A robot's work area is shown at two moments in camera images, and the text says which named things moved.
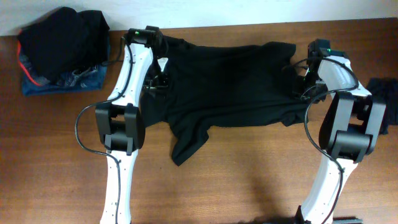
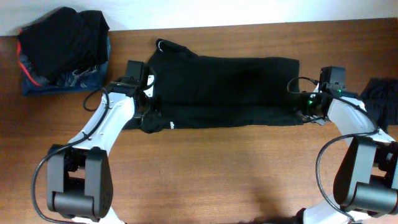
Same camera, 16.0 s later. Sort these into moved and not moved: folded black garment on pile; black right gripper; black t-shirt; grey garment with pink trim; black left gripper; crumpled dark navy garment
Moved: black right gripper; black t-shirt; black left gripper
Not moved: crumpled dark navy garment; folded black garment on pile; grey garment with pink trim
